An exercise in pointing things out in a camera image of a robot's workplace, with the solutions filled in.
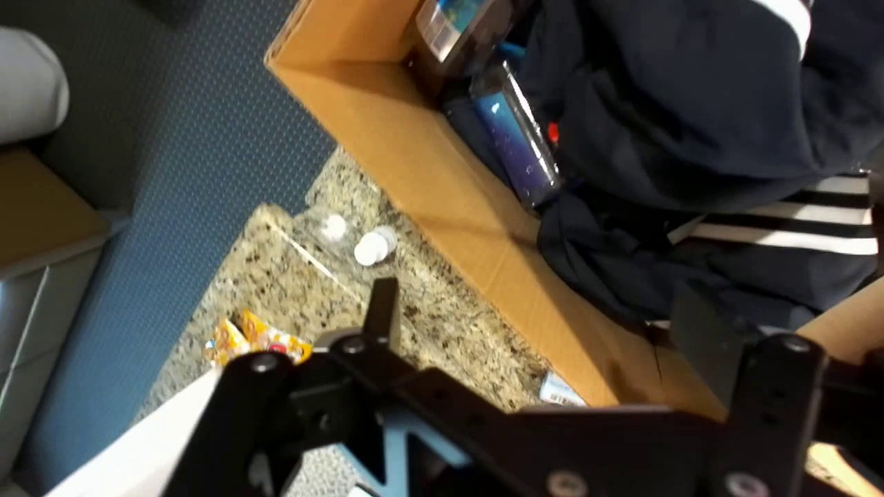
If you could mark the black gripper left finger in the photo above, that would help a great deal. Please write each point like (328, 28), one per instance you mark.
(444, 424)

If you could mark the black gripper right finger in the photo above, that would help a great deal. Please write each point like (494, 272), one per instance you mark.
(791, 414)

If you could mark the white cardboard box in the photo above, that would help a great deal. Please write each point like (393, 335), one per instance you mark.
(444, 182)

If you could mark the blue snack packet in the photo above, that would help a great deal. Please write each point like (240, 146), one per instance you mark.
(559, 389)

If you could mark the black white striped item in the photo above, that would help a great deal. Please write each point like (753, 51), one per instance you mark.
(811, 242)

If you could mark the small white round object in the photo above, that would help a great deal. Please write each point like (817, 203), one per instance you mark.
(332, 228)
(376, 247)

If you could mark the orange snack packet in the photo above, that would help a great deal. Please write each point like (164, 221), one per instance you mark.
(253, 337)

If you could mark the grey cabinet with wooden top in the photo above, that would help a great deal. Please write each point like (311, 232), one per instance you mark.
(45, 211)

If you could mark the white rounded cushion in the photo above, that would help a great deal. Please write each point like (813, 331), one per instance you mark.
(30, 84)

